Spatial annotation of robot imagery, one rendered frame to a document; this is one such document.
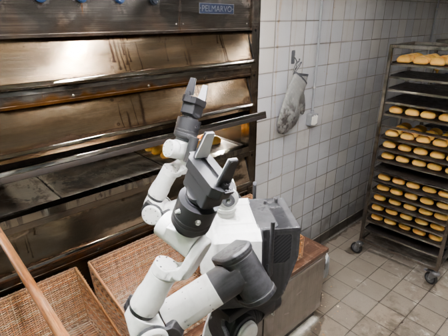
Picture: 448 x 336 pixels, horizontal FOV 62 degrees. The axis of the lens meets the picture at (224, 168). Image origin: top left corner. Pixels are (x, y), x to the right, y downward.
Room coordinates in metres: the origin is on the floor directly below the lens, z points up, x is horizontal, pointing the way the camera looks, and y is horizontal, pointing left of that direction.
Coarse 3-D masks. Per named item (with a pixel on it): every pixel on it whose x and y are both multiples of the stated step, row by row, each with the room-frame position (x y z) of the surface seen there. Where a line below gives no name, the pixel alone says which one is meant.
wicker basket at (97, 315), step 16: (64, 272) 1.45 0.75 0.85; (80, 272) 1.47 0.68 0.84; (48, 288) 1.39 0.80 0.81; (64, 288) 1.43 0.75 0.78; (80, 288) 1.47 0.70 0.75; (0, 304) 1.26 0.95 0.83; (16, 304) 1.30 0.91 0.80; (32, 304) 1.33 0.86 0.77; (64, 304) 1.40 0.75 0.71; (80, 304) 1.44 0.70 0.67; (96, 304) 1.34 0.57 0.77; (0, 320) 1.24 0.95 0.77; (16, 320) 1.27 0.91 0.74; (32, 320) 1.30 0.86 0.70; (64, 320) 1.37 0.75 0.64; (96, 320) 1.37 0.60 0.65
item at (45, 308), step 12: (0, 228) 1.26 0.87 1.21; (0, 240) 1.18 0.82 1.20; (12, 252) 1.10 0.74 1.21; (12, 264) 1.05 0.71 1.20; (24, 276) 0.97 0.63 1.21; (36, 288) 0.92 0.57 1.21; (36, 300) 0.87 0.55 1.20; (48, 312) 0.82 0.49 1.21; (48, 324) 0.78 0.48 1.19; (60, 324) 0.78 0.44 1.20
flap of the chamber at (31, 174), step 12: (240, 120) 2.07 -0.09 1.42; (252, 120) 2.13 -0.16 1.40; (168, 132) 1.95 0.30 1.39; (204, 132) 1.89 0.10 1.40; (144, 144) 1.65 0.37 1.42; (156, 144) 1.69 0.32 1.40; (96, 156) 1.50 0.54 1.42; (108, 156) 1.53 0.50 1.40; (12, 168) 1.44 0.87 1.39; (48, 168) 1.36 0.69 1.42; (60, 168) 1.39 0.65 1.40; (0, 180) 1.25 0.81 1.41; (12, 180) 1.27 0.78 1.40
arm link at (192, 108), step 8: (184, 96) 1.32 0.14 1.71; (192, 96) 1.31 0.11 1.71; (184, 104) 1.32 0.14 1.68; (192, 104) 1.31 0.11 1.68; (200, 104) 1.34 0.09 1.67; (184, 112) 1.31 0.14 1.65; (192, 112) 1.30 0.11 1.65; (200, 112) 1.35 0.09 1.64; (184, 120) 1.30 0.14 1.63; (192, 120) 1.30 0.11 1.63; (184, 128) 1.29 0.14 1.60; (192, 128) 1.29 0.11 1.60
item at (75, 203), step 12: (216, 156) 2.14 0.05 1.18; (228, 156) 2.21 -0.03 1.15; (132, 180) 1.78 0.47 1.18; (144, 180) 1.80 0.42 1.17; (84, 192) 1.64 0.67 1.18; (96, 192) 1.64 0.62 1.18; (108, 192) 1.67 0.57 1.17; (120, 192) 1.71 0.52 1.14; (48, 204) 1.51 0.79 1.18; (60, 204) 1.51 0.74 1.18; (72, 204) 1.55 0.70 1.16; (84, 204) 1.58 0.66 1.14; (12, 216) 1.40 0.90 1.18; (24, 216) 1.41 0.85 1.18; (36, 216) 1.44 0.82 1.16
